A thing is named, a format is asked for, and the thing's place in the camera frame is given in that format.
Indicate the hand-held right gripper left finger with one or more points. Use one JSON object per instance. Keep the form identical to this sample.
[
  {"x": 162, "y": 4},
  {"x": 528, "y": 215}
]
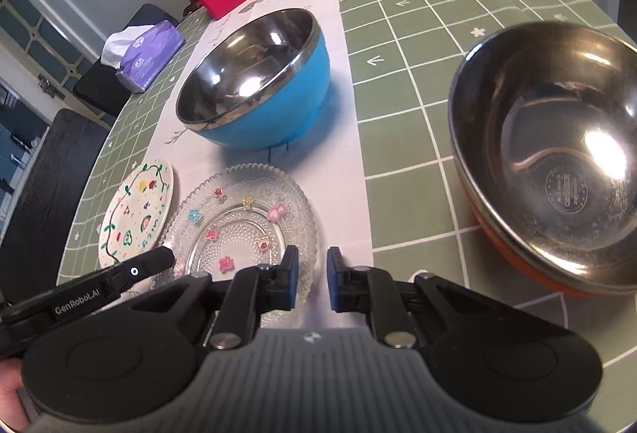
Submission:
[{"x": 291, "y": 271}]

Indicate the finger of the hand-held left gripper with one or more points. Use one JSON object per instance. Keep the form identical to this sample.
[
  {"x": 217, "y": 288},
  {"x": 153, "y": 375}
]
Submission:
[{"x": 149, "y": 261}]

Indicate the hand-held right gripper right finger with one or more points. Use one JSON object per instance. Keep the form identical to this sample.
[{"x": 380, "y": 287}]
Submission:
[{"x": 332, "y": 281}]

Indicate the white painted plate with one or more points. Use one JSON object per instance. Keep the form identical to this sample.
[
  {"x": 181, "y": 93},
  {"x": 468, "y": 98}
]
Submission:
[{"x": 134, "y": 214}]

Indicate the clear glass plate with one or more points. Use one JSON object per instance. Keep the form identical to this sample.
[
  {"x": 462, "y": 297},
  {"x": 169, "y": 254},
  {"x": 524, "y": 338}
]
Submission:
[{"x": 239, "y": 219}]

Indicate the blue steel bowl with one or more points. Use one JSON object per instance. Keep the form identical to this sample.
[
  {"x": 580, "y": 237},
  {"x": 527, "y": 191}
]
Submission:
[{"x": 293, "y": 99}]

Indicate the orange steel bowl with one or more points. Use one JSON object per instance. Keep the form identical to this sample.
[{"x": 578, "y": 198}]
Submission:
[{"x": 547, "y": 154}]

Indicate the black chair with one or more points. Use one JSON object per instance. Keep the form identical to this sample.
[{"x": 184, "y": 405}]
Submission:
[
  {"x": 45, "y": 194},
  {"x": 107, "y": 80}
]

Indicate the pale pink table runner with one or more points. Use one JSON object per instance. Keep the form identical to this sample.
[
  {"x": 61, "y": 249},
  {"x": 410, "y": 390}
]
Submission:
[{"x": 343, "y": 139}]

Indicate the purple tissue pack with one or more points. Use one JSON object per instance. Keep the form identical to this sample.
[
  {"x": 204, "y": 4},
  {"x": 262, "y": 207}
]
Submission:
[{"x": 149, "y": 50}]

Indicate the white glass-pane door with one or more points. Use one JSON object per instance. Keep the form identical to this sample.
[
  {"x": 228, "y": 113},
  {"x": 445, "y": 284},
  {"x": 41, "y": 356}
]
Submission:
[{"x": 35, "y": 30}]

